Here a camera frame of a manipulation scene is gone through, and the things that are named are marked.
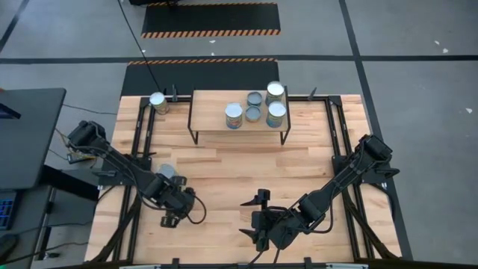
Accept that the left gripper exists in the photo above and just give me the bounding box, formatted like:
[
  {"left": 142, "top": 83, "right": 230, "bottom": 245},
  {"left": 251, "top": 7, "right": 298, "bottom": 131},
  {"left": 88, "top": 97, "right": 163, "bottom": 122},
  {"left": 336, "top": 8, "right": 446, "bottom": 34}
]
[{"left": 160, "top": 176, "right": 197, "bottom": 228}]

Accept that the black hazard striped floor mat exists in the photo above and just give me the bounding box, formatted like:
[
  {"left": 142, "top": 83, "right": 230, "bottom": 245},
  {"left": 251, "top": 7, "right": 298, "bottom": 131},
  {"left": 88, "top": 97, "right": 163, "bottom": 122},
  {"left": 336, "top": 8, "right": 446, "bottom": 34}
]
[
  {"left": 141, "top": 2, "right": 282, "bottom": 39},
  {"left": 120, "top": 58, "right": 281, "bottom": 97}
]

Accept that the black desk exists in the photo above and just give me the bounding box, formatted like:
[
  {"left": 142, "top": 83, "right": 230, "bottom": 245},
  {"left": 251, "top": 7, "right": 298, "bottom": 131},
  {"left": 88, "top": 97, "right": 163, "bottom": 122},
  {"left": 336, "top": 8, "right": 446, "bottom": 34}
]
[{"left": 0, "top": 87, "right": 67, "bottom": 191}]

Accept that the tall peaches label can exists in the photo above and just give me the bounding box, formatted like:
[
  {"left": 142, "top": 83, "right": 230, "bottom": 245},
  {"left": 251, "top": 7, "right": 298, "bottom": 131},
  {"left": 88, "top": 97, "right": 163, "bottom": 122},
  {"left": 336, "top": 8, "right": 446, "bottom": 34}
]
[{"left": 149, "top": 91, "right": 170, "bottom": 115}]

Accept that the tall cherries label can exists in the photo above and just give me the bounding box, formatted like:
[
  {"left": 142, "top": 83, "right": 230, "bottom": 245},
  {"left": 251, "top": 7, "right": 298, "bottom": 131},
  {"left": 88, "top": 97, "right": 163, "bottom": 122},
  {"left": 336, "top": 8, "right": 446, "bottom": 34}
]
[
  {"left": 224, "top": 102, "right": 244, "bottom": 130},
  {"left": 264, "top": 81, "right": 286, "bottom": 106},
  {"left": 266, "top": 100, "right": 288, "bottom": 129}
]

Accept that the black hanging cable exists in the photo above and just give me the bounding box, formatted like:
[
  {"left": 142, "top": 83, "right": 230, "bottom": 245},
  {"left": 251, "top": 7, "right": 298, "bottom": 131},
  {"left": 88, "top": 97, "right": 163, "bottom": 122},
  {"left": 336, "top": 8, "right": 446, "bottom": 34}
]
[{"left": 117, "top": 0, "right": 164, "bottom": 94}]

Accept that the computer keyboard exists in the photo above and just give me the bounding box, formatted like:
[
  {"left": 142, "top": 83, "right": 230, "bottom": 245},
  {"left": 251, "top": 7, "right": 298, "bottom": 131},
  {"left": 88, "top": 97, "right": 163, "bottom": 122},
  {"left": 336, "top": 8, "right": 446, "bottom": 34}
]
[{"left": 0, "top": 191, "right": 18, "bottom": 231}]

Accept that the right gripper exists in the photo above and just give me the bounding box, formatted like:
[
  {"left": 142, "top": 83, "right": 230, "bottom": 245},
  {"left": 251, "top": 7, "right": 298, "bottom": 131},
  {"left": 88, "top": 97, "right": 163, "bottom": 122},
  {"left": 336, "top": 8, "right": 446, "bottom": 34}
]
[{"left": 238, "top": 189, "right": 299, "bottom": 252}]

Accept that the black aluminium rig frame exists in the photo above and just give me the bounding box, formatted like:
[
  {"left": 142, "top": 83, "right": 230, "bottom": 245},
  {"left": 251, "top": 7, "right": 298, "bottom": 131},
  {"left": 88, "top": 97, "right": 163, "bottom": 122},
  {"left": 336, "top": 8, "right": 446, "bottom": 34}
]
[{"left": 85, "top": 84, "right": 412, "bottom": 269}]

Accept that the black desk foot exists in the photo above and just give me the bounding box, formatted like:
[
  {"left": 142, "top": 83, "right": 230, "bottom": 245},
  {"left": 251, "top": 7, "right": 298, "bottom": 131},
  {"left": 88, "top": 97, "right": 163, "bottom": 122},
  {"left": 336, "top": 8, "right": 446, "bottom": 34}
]
[{"left": 39, "top": 164, "right": 101, "bottom": 202}]

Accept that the dark blue desk object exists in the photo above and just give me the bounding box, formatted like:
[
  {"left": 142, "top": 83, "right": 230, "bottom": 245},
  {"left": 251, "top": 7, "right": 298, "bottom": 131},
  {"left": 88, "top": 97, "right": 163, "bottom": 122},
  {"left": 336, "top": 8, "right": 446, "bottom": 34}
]
[{"left": 0, "top": 102, "right": 22, "bottom": 120}]

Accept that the short tin can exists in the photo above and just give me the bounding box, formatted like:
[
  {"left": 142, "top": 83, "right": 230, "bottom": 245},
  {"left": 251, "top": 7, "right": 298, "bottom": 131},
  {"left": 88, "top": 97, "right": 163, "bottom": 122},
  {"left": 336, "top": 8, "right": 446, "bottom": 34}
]
[
  {"left": 244, "top": 105, "right": 262, "bottom": 123},
  {"left": 246, "top": 91, "right": 264, "bottom": 108}
]

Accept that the wooden shelf black metal frame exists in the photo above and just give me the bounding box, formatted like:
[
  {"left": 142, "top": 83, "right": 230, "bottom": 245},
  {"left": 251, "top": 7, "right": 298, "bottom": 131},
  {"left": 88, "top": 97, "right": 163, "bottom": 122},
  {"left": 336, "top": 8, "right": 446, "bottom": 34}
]
[{"left": 187, "top": 85, "right": 292, "bottom": 146}]

